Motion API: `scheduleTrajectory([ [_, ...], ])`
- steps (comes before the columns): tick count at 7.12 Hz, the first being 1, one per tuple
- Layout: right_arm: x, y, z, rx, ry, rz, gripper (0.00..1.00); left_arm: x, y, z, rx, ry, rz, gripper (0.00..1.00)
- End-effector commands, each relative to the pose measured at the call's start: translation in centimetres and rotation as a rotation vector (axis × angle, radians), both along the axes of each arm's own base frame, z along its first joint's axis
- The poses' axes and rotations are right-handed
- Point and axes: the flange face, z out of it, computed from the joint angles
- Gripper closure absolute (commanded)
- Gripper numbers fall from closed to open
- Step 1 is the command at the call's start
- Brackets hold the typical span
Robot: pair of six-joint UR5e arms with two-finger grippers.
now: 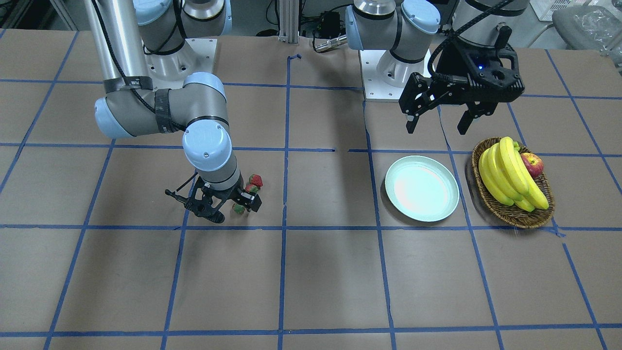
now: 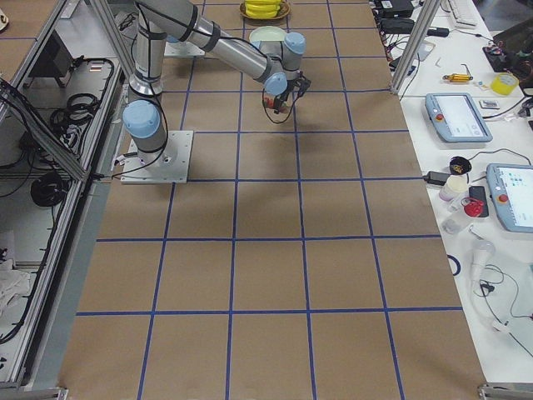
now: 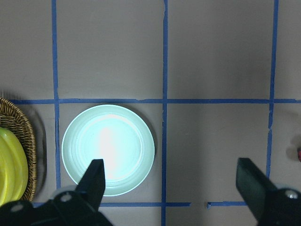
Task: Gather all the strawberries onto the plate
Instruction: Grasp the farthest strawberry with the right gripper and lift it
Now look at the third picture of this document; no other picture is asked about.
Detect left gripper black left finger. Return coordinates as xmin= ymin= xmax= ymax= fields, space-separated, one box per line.
xmin=75 ymin=159 xmax=105 ymax=211

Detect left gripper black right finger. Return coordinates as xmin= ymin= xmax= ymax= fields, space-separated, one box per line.
xmin=236 ymin=158 xmax=277 ymax=220

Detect pale green round plate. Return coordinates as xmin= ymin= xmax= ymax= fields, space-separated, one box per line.
xmin=61 ymin=105 xmax=155 ymax=197

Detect yellow banana bunch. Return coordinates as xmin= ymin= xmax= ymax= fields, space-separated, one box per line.
xmin=0 ymin=128 xmax=29 ymax=205

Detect brown wicker basket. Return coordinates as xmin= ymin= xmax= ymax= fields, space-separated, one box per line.
xmin=0 ymin=97 xmax=38 ymax=201

